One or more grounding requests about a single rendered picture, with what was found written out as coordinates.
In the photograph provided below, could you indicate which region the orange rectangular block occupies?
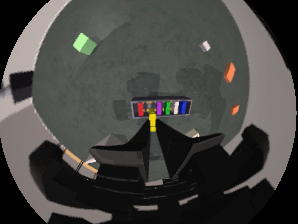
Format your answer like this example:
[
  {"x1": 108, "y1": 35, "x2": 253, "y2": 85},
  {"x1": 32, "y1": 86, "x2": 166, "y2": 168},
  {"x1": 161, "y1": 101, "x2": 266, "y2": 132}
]
[{"x1": 230, "y1": 104, "x2": 239, "y2": 115}]

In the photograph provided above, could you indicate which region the light green cube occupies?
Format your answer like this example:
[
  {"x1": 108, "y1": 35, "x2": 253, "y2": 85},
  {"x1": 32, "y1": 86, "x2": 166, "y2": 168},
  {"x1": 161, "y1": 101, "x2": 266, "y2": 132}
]
[{"x1": 73, "y1": 34, "x2": 97, "y2": 55}]

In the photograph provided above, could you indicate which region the yellow fuse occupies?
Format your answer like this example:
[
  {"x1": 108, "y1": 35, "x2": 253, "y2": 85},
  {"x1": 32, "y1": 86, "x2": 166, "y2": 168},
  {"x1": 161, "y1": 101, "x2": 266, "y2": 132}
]
[{"x1": 149, "y1": 107, "x2": 156, "y2": 131}]

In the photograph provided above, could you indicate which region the beige rectangular tray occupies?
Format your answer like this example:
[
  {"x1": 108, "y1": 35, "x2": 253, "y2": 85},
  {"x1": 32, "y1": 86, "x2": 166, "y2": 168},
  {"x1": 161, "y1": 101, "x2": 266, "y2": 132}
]
[{"x1": 185, "y1": 128, "x2": 200, "y2": 137}]

